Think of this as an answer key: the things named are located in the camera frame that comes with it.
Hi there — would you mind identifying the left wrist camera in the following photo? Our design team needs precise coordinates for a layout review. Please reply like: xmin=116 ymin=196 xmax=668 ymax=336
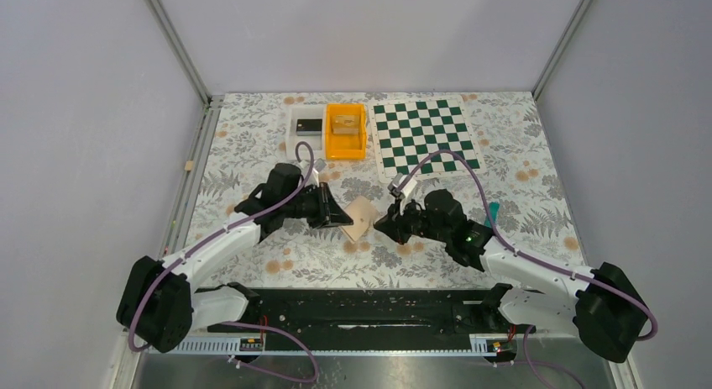
xmin=305 ymin=159 xmax=327 ymax=186

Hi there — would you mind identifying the white plastic bin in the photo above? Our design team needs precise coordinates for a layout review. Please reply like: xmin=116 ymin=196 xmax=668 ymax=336
xmin=285 ymin=104 xmax=326 ymax=160

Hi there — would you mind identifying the beige leather card holder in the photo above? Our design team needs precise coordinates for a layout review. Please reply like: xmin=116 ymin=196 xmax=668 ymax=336
xmin=341 ymin=196 xmax=379 ymax=243

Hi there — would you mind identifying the black box in white bin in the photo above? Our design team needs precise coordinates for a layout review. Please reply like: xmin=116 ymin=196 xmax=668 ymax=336
xmin=295 ymin=118 xmax=323 ymax=136

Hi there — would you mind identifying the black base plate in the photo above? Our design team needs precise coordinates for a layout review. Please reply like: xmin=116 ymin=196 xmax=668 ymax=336
xmin=240 ymin=288 xmax=527 ymax=353

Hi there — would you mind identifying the wooden block in orange bin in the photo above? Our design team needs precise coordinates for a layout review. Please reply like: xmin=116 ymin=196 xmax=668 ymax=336
xmin=331 ymin=114 xmax=360 ymax=135

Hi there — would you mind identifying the slotted cable duct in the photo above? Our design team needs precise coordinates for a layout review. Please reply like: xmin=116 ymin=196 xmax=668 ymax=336
xmin=166 ymin=334 xmax=502 ymax=358

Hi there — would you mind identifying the floral table cloth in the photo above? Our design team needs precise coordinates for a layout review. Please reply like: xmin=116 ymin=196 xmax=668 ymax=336
xmin=181 ymin=91 xmax=588 ymax=292

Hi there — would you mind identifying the green white chessboard mat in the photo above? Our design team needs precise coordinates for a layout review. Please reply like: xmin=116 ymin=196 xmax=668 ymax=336
xmin=366 ymin=95 xmax=486 ymax=183

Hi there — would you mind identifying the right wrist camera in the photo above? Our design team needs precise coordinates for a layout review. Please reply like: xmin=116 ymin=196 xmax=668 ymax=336
xmin=388 ymin=173 xmax=417 ymax=201

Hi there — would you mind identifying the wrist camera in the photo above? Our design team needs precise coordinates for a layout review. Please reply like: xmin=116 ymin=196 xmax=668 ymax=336
xmin=388 ymin=173 xmax=417 ymax=201
xmin=305 ymin=159 xmax=327 ymax=186

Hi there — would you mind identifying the orange plastic bin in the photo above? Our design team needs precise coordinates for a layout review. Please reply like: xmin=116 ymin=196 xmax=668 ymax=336
xmin=324 ymin=103 xmax=367 ymax=160

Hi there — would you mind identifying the teal card on table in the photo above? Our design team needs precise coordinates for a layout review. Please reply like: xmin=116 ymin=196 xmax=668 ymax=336
xmin=484 ymin=202 xmax=500 ymax=228

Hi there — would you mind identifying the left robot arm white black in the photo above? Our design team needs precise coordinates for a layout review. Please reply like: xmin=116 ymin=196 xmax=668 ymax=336
xmin=116 ymin=163 xmax=353 ymax=353

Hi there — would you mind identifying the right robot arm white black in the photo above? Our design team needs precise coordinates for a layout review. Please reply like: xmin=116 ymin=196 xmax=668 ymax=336
xmin=374 ymin=189 xmax=649 ymax=363

